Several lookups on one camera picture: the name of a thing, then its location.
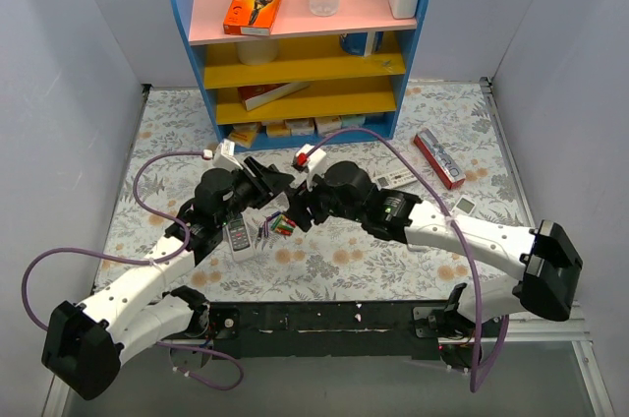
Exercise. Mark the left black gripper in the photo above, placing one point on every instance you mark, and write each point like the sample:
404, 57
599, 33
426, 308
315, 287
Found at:
257, 180

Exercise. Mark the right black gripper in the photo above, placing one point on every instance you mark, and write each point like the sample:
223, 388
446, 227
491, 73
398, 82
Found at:
308, 203

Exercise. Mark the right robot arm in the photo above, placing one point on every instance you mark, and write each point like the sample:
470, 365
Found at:
540, 266

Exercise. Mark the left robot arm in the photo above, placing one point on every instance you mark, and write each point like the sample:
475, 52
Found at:
87, 343

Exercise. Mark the pile of coloured batteries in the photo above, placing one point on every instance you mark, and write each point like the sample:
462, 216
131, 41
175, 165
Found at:
277, 223

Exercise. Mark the grey white remote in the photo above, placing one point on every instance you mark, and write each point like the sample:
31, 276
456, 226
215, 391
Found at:
239, 239

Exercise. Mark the white air conditioner remote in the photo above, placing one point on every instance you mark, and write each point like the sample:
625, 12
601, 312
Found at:
395, 179

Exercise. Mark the white remote battery cover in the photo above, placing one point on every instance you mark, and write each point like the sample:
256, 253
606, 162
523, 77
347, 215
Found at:
464, 205

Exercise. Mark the yellow soap box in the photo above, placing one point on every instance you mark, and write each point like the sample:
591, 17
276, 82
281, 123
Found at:
243, 138

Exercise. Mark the white orange small box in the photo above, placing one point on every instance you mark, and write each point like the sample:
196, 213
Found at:
300, 127

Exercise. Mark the red white book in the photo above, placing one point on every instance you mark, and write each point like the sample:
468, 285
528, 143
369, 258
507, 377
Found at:
253, 97

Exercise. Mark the pale green small box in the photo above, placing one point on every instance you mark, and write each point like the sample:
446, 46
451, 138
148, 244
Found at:
353, 121

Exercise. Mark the blue wooden shelf unit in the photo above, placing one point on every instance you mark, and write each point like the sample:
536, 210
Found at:
309, 51

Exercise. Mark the red toothpaste box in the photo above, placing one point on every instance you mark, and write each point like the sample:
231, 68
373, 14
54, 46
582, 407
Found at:
450, 174

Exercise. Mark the floral table mat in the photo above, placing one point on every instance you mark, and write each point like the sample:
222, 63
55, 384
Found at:
336, 260

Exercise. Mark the blue white tin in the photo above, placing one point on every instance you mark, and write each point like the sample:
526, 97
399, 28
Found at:
361, 43

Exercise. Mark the orange razor box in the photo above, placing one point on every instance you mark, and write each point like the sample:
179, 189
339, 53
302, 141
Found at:
251, 17

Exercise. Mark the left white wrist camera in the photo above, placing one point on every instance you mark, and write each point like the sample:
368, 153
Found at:
223, 156

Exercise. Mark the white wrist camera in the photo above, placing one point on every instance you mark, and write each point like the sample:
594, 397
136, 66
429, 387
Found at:
223, 156
311, 161

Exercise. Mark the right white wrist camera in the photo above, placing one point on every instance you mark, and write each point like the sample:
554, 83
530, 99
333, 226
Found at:
311, 161

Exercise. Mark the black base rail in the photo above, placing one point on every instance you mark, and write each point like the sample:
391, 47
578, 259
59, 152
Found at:
337, 329

